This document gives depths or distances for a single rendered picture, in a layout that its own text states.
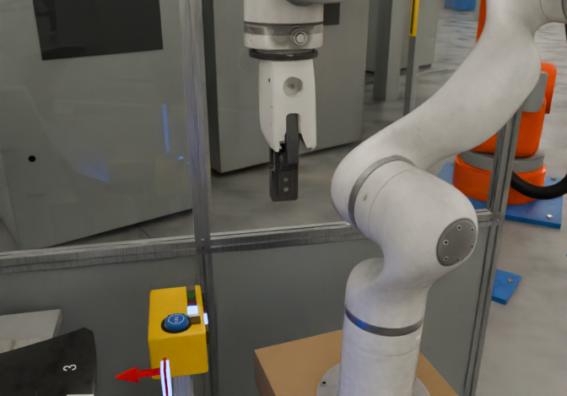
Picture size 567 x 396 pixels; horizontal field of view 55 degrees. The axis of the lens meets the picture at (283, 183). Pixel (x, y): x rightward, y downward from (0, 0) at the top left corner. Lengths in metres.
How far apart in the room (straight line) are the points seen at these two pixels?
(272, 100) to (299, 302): 1.09
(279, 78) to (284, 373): 0.60
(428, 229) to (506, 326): 2.37
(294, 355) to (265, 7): 0.68
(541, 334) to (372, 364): 2.22
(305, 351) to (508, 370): 1.78
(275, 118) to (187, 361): 0.58
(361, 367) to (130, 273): 0.80
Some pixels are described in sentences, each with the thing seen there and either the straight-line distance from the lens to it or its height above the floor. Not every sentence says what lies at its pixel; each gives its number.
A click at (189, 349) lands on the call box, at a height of 1.04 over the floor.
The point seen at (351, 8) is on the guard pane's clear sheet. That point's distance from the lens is 1.38.
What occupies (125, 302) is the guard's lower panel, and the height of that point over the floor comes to 0.83.
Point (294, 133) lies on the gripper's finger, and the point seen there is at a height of 1.50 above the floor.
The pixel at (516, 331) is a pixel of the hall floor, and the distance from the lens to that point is 3.01.
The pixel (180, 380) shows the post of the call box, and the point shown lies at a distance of 1.15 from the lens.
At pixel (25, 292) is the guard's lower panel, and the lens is 1.56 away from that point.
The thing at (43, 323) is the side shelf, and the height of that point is 0.86.
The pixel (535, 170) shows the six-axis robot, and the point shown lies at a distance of 4.38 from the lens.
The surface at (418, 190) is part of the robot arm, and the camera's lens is 0.70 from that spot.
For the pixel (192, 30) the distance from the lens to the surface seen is 1.30.
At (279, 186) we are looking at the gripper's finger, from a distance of 0.63.
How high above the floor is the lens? 1.67
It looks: 22 degrees down
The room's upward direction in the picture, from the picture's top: straight up
